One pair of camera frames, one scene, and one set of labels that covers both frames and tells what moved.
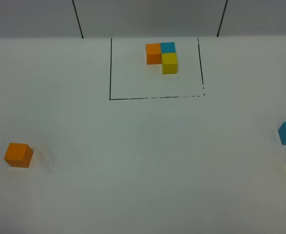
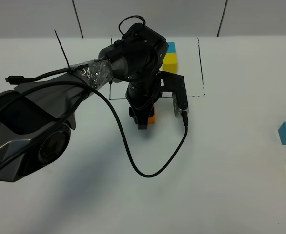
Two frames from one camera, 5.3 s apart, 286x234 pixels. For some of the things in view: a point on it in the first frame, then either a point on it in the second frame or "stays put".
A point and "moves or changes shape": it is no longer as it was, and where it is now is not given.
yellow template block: x=170 y=64 stays put
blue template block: x=168 y=47 stays put
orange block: x=18 y=154 moves or changes shape
